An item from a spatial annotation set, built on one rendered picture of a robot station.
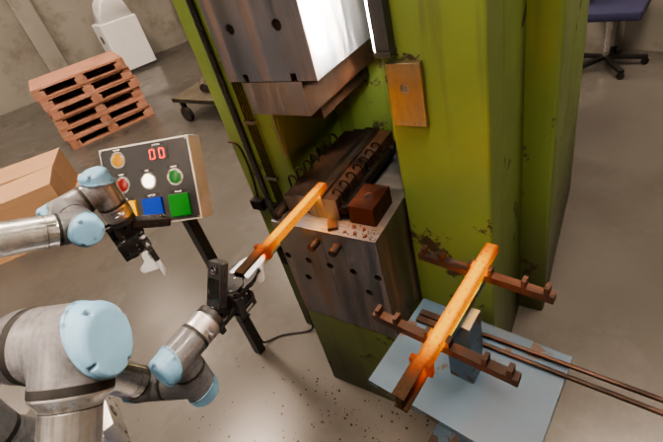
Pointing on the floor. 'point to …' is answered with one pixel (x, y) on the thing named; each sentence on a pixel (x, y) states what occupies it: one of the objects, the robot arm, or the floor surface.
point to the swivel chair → (622, 4)
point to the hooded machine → (121, 32)
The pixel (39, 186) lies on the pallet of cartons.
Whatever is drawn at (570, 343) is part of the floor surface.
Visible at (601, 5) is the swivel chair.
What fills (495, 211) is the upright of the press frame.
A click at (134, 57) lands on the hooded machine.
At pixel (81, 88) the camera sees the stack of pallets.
